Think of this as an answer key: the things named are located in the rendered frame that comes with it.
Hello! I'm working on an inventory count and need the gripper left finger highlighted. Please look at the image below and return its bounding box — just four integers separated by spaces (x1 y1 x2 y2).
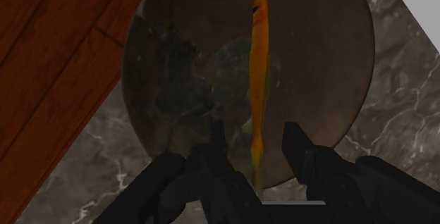
93 119 274 224

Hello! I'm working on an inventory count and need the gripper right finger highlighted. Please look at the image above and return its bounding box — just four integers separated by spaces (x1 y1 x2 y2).
281 121 440 224

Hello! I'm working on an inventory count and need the orange carrot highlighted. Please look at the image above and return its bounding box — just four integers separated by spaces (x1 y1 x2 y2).
248 0 271 189

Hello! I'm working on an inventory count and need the dark round plate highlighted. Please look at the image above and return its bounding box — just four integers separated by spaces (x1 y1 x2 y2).
121 0 376 190

